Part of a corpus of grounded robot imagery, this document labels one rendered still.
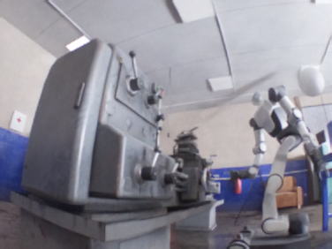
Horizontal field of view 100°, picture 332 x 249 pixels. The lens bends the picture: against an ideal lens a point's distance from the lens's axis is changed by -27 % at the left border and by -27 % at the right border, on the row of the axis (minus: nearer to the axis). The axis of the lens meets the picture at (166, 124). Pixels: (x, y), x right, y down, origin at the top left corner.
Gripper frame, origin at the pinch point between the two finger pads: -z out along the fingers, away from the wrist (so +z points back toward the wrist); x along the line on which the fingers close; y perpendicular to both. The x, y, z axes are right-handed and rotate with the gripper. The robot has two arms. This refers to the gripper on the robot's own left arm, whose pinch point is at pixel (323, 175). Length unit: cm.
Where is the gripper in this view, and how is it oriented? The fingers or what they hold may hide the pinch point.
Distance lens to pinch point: 148.5
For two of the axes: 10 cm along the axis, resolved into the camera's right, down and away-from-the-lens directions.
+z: -1.4, -8.1, 5.7
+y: 0.5, -5.8, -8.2
